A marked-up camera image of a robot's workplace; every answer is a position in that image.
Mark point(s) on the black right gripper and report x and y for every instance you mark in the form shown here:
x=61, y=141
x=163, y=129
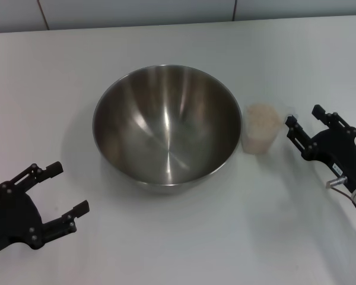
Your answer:
x=341, y=154

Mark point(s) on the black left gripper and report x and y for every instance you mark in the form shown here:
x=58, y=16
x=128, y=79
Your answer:
x=15, y=216

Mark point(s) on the white uncooked rice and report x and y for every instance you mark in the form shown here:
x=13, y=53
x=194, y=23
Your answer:
x=262, y=121

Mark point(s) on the clear plastic measuring cup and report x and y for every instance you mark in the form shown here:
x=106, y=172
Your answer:
x=258, y=142

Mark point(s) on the stainless steel mixing bowl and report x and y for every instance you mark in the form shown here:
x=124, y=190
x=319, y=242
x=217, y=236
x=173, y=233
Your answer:
x=166, y=133

